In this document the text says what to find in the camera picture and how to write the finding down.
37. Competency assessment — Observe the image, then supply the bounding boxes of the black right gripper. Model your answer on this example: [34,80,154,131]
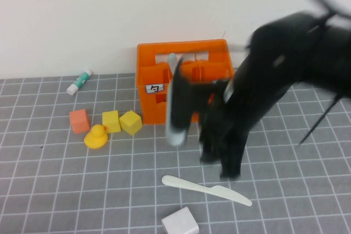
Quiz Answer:
[191,17,305,179]

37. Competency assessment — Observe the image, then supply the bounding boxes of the white plastic knife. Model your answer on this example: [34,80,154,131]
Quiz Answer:
[161,174,253,207]

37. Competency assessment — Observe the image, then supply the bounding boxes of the grey plastic fork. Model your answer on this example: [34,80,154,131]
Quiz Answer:
[167,52,178,79]

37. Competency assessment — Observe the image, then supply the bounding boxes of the orange plastic cutlery crate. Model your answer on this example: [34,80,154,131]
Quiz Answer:
[136,38,236,125]

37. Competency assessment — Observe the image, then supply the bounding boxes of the white rectangular box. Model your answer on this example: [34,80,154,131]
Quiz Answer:
[161,206,200,234]

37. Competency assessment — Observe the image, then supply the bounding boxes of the white spoon character label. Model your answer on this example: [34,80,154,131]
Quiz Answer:
[145,83,165,95]

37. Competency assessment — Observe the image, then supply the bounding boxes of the yellow foam cube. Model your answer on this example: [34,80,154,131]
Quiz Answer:
[118,110,143,136]
[101,110,122,134]

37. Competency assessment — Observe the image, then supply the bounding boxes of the yellow rubber duck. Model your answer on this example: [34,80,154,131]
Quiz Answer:
[83,124,108,150]

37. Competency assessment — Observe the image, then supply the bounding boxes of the orange foam cube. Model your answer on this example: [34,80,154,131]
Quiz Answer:
[69,108,91,134]

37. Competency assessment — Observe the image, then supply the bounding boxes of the white green glue stick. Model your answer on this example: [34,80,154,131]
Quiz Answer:
[66,69,93,96]

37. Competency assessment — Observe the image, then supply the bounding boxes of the grey grid table mat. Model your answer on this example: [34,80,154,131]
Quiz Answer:
[0,61,351,234]

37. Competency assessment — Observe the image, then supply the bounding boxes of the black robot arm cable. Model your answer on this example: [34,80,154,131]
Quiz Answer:
[298,93,343,147]

